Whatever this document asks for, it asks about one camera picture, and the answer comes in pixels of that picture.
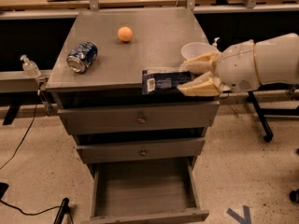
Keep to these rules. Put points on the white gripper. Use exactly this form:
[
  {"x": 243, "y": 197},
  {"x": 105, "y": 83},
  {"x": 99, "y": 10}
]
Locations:
[{"x": 238, "y": 67}]

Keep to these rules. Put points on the dark blue rxbar wrapper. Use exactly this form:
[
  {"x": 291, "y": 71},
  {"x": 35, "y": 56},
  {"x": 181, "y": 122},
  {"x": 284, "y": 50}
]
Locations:
[{"x": 164, "y": 80}]

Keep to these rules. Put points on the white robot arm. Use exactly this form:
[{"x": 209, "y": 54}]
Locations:
[{"x": 276, "y": 60}]

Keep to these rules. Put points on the grey top drawer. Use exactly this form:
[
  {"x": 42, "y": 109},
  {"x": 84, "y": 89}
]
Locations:
[{"x": 131, "y": 118}]

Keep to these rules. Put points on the grey wooden drawer cabinet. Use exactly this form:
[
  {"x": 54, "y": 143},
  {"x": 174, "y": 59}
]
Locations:
[{"x": 158, "y": 36}]

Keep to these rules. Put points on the grey open bottom drawer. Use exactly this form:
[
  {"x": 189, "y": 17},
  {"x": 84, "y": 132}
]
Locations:
[{"x": 145, "y": 192}]

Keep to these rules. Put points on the grey middle drawer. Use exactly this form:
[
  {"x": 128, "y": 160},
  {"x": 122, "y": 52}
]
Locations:
[{"x": 141, "y": 150}]

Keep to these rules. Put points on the white ceramic bowl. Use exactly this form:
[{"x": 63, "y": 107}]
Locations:
[{"x": 195, "y": 49}]

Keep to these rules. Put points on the sanitizer pump bottle behind bowl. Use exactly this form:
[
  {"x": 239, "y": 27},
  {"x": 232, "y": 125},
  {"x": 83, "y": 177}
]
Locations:
[{"x": 215, "y": 42}]

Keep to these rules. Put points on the black table leg with caster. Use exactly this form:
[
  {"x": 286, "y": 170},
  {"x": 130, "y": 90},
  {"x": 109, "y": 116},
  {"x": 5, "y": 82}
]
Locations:
[{"x": 263, "y": 112}]

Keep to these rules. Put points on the orange fruit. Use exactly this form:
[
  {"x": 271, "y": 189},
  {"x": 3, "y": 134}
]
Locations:
[{"x": 125, "y": 34}]

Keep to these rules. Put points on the blue crushed soda can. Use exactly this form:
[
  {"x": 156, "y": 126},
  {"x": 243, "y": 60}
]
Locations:
[{"x": 82, "y": 56}]

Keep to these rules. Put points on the black caster right edge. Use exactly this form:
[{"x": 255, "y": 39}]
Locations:
[{"x": 294, "y": 196}]

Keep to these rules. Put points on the clear sanitizer pump bottle left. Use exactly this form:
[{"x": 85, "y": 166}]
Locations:
[{"x": 30, "y": 67}]

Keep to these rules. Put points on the black stand bottom left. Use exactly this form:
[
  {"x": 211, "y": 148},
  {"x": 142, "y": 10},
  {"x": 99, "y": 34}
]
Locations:
[{"x": 64, "y": 209}]

